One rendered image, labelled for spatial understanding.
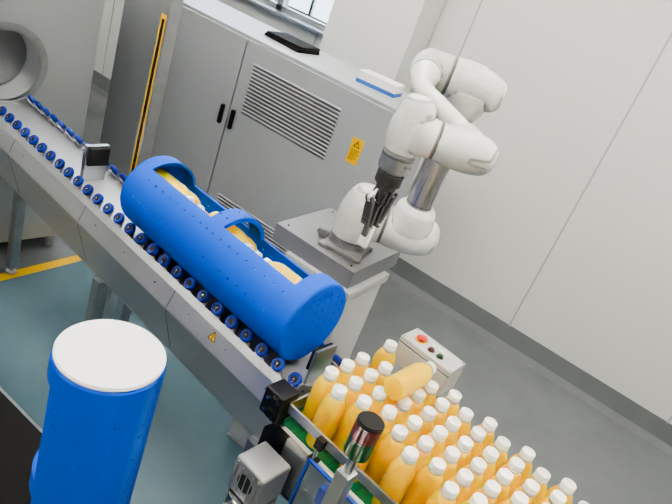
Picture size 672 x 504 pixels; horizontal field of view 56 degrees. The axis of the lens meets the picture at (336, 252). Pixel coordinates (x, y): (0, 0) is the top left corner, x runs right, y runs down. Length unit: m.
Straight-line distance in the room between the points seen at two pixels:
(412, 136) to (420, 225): 0.77
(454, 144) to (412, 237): 0.80
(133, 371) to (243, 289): 0.44
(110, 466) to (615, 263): 3.39
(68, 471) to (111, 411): 0.23
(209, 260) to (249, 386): 0.41
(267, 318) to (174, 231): 0.48
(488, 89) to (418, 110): 0.57
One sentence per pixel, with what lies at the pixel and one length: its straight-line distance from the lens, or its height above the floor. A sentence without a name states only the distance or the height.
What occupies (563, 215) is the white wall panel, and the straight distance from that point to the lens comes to 4.40.
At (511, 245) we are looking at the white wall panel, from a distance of 4.53.
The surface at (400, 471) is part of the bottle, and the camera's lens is 1.66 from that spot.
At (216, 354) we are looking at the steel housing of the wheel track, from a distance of 2.10.
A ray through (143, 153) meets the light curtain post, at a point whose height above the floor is 0.98.
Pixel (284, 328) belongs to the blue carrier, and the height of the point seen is 1.11.
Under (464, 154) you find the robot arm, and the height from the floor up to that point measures 1.76.
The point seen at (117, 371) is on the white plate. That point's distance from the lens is 1.68.
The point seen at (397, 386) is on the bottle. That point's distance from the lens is 1.74.
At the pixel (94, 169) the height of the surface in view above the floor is 0.98.
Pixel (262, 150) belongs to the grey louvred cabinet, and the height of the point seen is 0.87.
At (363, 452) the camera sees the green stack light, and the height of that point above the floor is 1.20.
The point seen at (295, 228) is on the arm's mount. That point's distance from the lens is 2.51.
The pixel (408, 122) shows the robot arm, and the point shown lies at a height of 1.78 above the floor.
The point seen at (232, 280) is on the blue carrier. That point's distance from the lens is 1.96.
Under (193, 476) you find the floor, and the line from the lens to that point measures 2.87.
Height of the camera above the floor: 2.13
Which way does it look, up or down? 26 degrees down
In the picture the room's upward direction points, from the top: 21 degrees clockwise
